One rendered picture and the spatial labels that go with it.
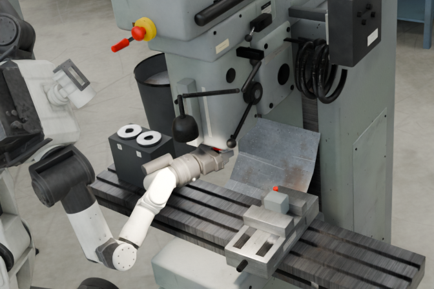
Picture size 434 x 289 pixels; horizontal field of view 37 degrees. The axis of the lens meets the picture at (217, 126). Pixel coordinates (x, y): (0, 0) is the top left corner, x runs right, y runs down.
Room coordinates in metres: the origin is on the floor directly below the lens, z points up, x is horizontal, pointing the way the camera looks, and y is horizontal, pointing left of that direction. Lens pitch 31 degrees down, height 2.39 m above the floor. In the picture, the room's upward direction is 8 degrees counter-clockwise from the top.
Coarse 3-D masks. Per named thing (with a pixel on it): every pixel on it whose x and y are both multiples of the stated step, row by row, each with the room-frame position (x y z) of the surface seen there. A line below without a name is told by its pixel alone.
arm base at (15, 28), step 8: (0, 16) 1.69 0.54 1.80; (8, 16) 1.70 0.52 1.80; (0, 24) 1.68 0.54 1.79; (8, 24) 1.68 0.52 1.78; (16, 24) 1.68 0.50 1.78; (0, 32) 1.67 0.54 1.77; (8, 32) 1.67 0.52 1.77; (16, 32) 1.67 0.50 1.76; (0, 40) 1.66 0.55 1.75; (8, 40) 1.66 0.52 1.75; (16, 40) 1.66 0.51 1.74; (32, 40) 1.78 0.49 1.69; (0, 48) 1.66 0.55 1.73; (8, 48) 1.66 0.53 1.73; (32, 48) 1.77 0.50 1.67; (8, 56) 1.66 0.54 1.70; (16, 56) 1.65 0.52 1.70; (24, 56) 1.71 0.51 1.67
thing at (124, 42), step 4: (124, 40) 1.64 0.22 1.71; (128, 40) 1.64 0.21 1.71; (132, 40) 1.66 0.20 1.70; (116, 44) 1.62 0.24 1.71; (120, 44) 1.62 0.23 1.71; (124, 44) 1.63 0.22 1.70; (128, 44) 1.64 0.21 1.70; (112, 48) 1.61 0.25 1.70; (116, 48) 1.61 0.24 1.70; (120, 48) 1.62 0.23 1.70
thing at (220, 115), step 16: (176, 64) 1.71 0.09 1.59; (192, 64) 1.67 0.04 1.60; (208, 64) 1.63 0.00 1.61; (224, 64) 1.64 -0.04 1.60; (240, 64) 1.70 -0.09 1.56; (176, 80) 1.71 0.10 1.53; (208, 80) 1.64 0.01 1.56; (224, 80) 1.64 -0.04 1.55; (240, 80) 1.70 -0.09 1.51; (176, 96) 1.72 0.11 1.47; (208, 96) 1.64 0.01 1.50; (224, 96) 1.63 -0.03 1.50; (240, 96) 1.69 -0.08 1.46; (176, 112) 1.73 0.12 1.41; (208, 112) 1.65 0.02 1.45; (224, 112) 1.63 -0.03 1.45; (240, 112) 1.68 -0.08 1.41; (256, 112) 1.75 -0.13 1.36; (208, 128) 1.65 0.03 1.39; (224, 128) 1.63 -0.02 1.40; (208, 144) 1.66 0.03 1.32; (224, 144) 1.63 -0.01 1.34
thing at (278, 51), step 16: (272, 32) 1.82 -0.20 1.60; (288, 32) 1.87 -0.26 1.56; (256, 48) 1.76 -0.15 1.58; (272, 48) 1.80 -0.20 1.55; (288, 48) 1.87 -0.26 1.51; (272, 64) 1.79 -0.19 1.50; (288, 64) 1.86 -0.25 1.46; (256, 80) 1.76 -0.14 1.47; (272, 80) 1.79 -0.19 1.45; (288, 80) 1.86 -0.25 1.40; (272, 96) 1.78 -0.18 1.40
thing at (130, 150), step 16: (128, 128) 2.08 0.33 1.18; (144, 128) 2.08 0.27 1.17; (112, 144) 2.04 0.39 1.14; (128, 144) 1.98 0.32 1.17; (144, 144) 1.95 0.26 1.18; (160, 144) 1.95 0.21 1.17; (128, 160) 1.99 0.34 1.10; (144, 160) 1.93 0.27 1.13; (128, 176) 2.01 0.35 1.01; (144, 176) 1.94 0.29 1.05
